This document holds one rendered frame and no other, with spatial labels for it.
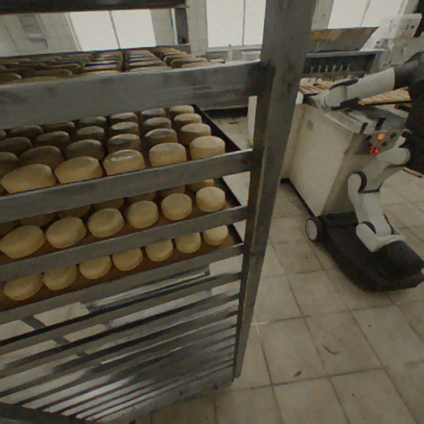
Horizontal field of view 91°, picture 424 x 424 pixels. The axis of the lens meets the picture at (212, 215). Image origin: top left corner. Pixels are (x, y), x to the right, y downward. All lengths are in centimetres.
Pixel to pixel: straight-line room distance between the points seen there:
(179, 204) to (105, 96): 18
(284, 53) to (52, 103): 20
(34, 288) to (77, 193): 24
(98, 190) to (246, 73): 20
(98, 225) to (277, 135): 27
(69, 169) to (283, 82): 25
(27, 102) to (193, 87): 14
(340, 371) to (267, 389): 40
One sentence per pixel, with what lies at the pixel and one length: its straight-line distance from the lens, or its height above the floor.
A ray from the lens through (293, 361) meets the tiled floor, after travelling 145.
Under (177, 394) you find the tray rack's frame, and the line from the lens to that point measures 124.
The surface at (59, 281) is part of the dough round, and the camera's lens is 44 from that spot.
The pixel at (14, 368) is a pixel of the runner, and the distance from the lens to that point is 64.
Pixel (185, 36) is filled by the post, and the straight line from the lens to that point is 66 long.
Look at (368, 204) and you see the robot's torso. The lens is 178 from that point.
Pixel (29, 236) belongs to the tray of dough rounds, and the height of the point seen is 115.
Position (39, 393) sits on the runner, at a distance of 80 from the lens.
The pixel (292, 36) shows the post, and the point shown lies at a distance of 23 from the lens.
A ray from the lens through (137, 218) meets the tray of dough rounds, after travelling 34.
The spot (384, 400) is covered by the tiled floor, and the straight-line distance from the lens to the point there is 157.
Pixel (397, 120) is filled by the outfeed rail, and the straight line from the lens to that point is 187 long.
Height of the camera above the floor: 136
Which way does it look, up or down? 42 degrees down
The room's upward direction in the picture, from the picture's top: 3 degrees counter-clockwise
